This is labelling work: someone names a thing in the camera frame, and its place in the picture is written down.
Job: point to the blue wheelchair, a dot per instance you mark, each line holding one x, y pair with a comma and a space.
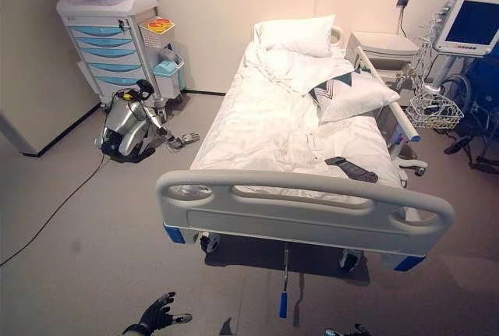
481, 98

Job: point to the silver humanoid robot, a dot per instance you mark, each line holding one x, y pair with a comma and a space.
124, 125

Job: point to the bed caster wheel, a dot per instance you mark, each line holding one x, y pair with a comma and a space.
419, 170
210, 243
348, 260

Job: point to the bed crank with blue grip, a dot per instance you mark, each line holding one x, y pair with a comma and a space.
284, 301

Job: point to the white bin with teal lid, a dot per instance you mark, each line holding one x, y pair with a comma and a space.
167, 75

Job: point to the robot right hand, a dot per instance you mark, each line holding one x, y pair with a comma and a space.
352, 331

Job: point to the white hospital bed frame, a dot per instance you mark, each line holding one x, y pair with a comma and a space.
273, 230

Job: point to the white bed sheet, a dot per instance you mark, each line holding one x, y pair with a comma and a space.
265, 125

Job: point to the patient monitor with blue screen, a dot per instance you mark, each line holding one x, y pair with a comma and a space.
469, 24

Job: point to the white bedside cabinet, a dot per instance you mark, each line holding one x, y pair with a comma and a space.
386, 45

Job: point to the monitor stand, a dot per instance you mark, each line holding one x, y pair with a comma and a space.
440, 73

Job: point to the black sock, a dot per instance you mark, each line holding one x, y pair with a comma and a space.
356, 170

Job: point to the white bed headboard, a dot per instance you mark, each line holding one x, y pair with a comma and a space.
337, 35

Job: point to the medical cart with blue drawers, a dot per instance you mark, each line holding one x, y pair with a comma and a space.
105, 43

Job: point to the patterned teal and white pillow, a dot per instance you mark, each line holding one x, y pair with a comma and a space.
354, 94

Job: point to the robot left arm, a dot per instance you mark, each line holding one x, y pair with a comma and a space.
136, 330

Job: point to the yellow sharps container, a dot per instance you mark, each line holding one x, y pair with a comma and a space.
159, 24

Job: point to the white bed footboard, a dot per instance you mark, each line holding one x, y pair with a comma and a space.
296, 223

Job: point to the grey perforated cart basket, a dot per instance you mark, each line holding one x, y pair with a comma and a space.
156, 37

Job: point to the white bed side rail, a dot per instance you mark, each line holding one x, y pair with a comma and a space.
401, 117

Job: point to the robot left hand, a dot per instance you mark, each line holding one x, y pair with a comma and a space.
155, 314

